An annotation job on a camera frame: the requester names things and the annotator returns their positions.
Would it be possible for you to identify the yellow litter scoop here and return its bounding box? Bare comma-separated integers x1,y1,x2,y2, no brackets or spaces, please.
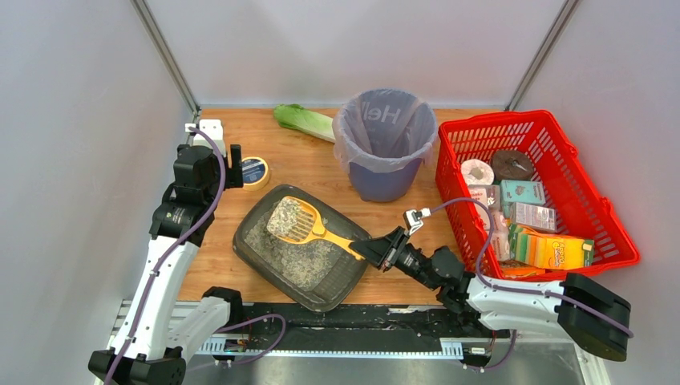
266,196,364,261

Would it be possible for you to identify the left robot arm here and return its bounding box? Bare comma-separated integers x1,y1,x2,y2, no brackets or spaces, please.
88,144,243,384

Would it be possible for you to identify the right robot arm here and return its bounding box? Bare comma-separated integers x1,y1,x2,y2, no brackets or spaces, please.
348,227,633,362

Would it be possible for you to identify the grey transparent litter box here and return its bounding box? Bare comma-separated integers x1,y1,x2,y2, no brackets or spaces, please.
233,184,370,313

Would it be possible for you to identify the teal small box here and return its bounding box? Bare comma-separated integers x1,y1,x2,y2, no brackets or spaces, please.
500,180,546,205

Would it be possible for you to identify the yellow round sponge tin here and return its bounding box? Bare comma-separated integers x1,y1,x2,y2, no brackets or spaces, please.
241,156,270,192

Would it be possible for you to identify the blue trash bin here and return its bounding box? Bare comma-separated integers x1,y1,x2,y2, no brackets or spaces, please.
349,159,423,203

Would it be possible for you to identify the green napa cabbage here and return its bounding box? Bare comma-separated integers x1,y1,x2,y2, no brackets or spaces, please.
273,104,335,143

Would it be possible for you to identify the pink white packet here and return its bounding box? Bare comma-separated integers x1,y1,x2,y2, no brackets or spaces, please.
468,184,511,261

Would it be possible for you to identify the white toilet paper roll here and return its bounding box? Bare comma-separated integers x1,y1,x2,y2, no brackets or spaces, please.
460,159,495,185

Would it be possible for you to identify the translucent bin liner bag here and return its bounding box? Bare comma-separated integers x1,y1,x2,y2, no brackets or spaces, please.
332,88,439,173

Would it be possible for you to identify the grey pink packet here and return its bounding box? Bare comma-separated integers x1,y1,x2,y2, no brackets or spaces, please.
510,202,557,233

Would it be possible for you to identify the brown round disc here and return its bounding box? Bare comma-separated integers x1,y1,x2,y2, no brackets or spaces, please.
490,150,535,181

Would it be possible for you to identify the yellow orange sponge pack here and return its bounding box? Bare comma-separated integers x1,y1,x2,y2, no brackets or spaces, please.
508,224,595,270

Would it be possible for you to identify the red plastic basket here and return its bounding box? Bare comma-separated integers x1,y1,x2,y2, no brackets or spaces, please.
436,110,640,282

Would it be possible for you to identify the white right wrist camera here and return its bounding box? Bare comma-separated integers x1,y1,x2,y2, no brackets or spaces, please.
403,208,431,237

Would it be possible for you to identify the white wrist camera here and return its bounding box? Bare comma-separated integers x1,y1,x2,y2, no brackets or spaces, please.
184,119,227,156
403,208,431,237

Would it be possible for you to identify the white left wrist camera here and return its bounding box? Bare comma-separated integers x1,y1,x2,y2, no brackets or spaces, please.
184,119,227,156

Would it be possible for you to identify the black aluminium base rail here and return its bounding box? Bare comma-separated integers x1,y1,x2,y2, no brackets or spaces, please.
198,302,510,362

